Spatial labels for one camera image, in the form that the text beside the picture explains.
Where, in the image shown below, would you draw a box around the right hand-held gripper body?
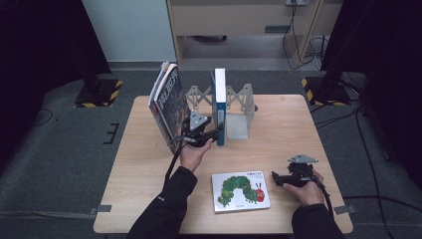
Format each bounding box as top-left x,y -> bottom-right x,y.
287,152 -> 319,187

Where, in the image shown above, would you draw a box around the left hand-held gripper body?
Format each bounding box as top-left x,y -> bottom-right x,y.
182,110 -> 214,148

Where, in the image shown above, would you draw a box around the metal expandable book rack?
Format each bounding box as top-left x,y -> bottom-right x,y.
185,83 -> 258,140

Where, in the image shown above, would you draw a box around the dark cover book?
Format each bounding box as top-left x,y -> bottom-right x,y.
154,64 -> 192,154

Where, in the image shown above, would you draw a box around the blue cover book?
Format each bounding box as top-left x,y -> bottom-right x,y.
209,68 -> 229,147

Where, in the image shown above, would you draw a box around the white picture book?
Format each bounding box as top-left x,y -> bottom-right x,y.
211,170 -> 272,214

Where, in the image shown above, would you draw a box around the thin colourful book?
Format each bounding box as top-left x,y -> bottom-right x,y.
147,61 -> 176,153

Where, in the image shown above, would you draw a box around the person's right hand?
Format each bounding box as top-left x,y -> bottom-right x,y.
283,169 -> 326,207

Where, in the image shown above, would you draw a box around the person's left hand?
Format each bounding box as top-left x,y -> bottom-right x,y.
178,137 -> 214,173

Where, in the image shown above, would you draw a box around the grey tape strip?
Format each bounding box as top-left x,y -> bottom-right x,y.
89,204 -> 113,215
333,205 -> 357,215

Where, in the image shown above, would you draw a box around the striped stand base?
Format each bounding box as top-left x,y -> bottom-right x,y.
301,76 -> 353,108
74,78 -> 124,109

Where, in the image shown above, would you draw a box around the black floor tape mark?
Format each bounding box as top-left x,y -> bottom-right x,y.
103,122 -> 120,145

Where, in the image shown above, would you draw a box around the white cabinet panel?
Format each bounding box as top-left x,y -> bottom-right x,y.
81,0 -> 177,63

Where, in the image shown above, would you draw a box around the black curtain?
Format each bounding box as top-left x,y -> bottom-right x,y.
320,0 -> 422,182
0,0 -> 112,167

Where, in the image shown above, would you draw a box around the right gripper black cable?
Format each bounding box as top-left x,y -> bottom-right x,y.
308,174 -> 333,215

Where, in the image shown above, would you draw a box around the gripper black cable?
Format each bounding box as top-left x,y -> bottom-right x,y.
308,174 -> 333,215
163,132 -> 187,187

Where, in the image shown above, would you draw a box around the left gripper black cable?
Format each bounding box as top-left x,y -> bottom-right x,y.
163,132 -> 187,187

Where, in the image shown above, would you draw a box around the black hanging cables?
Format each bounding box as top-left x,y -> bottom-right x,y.
282,0 -> 330,72

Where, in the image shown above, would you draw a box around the thin black floor cable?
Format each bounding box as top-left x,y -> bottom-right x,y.
32,108 -> 55,127

